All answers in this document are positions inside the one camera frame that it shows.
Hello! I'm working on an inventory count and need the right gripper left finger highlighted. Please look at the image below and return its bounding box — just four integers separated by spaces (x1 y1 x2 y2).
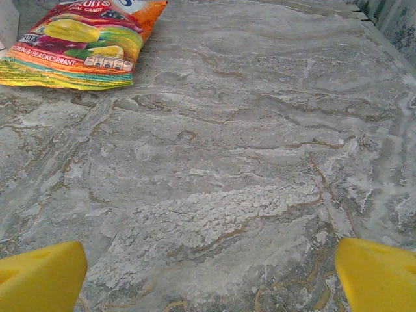
0 240 88 312

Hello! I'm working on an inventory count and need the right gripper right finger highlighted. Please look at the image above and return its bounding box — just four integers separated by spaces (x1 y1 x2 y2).
334 237 416 312

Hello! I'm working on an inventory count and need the orange Fox's candy bag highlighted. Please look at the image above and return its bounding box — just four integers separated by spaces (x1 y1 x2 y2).
0 0 170 90

